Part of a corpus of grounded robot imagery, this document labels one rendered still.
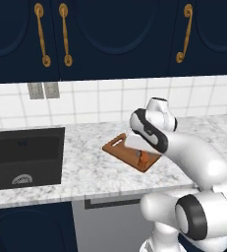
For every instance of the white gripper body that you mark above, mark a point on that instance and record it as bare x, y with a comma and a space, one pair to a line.
134, 141

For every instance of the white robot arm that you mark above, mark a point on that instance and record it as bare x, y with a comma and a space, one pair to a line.
197, 154

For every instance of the brown wooden cutting board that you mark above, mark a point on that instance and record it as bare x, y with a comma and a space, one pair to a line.
118, 149

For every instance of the grey dishwasher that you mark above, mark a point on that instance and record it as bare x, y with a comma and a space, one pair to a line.
111, 226

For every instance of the black sink basin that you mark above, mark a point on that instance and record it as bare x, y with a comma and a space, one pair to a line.
23, 154

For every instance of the navy base cupboard door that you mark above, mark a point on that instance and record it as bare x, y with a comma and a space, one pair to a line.
29, 229

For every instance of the grey wall socket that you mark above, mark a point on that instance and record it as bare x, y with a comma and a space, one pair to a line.
35, 90
51, 90

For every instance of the navy wall cupboard door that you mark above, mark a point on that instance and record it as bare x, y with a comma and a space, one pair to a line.
213, 36
13, 32
118, 36

